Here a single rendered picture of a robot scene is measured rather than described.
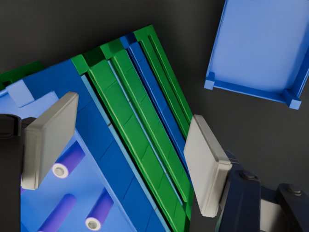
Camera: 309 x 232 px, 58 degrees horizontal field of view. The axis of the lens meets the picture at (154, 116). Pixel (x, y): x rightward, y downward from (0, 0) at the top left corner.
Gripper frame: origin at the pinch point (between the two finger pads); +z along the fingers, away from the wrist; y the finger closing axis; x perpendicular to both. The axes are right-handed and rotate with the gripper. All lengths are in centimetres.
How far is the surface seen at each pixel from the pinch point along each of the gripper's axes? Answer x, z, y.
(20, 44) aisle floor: -5, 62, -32
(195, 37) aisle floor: 6, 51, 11
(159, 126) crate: -8.7, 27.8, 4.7
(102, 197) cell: -12.0, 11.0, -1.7
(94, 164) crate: -6.8, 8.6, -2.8
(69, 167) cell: -7.4, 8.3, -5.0
